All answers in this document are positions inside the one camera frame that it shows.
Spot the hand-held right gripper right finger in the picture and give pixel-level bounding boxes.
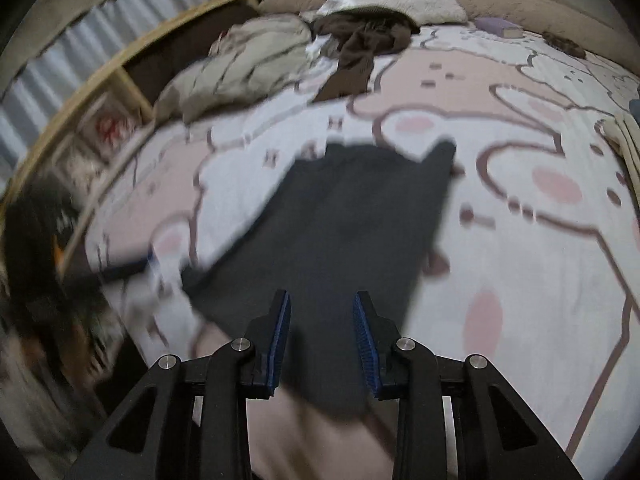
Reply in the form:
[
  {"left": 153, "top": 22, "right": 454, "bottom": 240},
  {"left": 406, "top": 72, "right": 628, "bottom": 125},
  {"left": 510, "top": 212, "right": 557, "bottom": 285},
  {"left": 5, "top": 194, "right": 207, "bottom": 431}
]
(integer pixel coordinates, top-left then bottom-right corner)
[{"left": 352, "top": 290, "right": 583, "bottom": 480}]

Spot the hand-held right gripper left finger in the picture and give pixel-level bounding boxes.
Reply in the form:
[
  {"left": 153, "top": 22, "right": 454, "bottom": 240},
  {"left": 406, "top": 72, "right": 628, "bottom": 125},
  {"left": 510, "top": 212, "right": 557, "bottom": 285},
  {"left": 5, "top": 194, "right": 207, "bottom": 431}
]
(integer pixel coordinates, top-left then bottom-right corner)
[{"left": 65, "top": 289, "right": 292, "bottom": 480}]

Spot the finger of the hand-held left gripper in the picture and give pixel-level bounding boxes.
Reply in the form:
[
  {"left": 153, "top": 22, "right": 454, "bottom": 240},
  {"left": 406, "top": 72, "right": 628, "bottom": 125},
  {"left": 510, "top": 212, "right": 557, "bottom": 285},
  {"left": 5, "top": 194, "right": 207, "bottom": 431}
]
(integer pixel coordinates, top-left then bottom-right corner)
[{"left": 95, "top": 252, "right": 163, "bottom": 283}]

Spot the dark grey garment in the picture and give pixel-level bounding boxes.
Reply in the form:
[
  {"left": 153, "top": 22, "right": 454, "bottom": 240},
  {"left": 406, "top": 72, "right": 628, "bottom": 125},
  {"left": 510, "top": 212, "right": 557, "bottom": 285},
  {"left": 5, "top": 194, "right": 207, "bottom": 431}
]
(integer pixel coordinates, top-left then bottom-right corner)
[{"left": 180, "top": 140, "right": 458, "bottom": 416}]

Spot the white doll display box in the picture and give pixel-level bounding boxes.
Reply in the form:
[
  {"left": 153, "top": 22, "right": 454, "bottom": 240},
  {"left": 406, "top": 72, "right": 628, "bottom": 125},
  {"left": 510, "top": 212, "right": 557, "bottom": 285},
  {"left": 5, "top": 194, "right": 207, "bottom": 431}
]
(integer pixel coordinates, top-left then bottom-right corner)
[{"left": 50, "top": 142, "right": 107, "bottom": 191}]

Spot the bear print bed sheet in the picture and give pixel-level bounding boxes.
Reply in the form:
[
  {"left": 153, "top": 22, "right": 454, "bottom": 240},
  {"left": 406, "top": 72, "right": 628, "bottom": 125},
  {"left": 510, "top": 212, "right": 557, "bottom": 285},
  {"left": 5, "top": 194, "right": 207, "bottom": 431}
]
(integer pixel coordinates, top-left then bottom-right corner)
[{"left": 85, "top": 25, "right": 640, "bottom": 480}]

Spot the curved wooden bedside shelf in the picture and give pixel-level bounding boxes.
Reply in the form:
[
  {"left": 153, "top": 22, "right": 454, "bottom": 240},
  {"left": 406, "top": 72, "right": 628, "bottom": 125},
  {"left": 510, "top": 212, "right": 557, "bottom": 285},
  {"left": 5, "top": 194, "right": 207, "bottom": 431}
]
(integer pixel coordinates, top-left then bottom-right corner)
[{"left": 0, "top": 0, "right": 291, "bottom": 281}]

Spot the beige jacket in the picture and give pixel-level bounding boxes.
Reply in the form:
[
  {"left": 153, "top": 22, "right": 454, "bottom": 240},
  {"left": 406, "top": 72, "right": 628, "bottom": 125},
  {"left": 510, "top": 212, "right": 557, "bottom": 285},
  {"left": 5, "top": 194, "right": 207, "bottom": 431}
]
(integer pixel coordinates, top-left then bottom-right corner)
[{"left": 154, "top": 14, "right": 321, "bottom": 123}]

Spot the beige printed valance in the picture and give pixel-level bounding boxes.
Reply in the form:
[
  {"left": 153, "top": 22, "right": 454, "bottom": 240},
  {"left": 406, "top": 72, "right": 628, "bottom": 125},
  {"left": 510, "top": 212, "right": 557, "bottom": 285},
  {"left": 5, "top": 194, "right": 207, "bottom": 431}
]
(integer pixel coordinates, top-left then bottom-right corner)
[{"left": 10, "top": 0, "right": 176, "bottom": 86}]

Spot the white shirt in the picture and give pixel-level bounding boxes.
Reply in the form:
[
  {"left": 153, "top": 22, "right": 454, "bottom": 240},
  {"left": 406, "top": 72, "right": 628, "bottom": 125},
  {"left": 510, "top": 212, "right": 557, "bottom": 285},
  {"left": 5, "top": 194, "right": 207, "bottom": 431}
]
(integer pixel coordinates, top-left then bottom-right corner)
[{"left": 305, "top": 0, "right": 351, "bottom": 68}]

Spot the brown knit sweater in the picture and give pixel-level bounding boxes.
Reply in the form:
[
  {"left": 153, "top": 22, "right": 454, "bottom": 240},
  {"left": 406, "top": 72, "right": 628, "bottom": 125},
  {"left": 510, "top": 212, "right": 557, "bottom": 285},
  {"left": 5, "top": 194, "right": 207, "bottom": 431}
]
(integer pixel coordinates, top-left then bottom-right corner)
[{"left": 311, "top": 6, "right": 421, "bottom": 102}]

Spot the cream folded garment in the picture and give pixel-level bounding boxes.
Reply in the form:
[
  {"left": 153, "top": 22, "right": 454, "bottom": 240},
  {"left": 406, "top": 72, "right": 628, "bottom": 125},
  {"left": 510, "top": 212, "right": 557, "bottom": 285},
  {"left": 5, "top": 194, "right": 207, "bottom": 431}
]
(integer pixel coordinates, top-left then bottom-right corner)
[{"left": 600, "top": 112, "right": 640, "bottom": 196}]

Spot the purple book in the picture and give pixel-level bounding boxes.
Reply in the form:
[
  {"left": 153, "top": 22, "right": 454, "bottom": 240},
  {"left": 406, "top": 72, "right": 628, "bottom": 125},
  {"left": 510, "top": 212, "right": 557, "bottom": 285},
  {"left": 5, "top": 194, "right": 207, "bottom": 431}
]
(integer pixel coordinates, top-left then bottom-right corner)
[{"left": 472, "top": 16, "right": 523, "bottom": 39}]

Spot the brown scrunchie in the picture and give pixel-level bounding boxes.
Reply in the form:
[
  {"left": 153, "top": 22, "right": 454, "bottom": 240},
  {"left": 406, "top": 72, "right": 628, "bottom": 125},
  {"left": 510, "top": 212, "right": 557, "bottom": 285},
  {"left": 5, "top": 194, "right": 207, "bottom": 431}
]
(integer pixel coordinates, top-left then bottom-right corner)
[{"left": 542, "top": 31, "right": 587, "bottom": 58}]

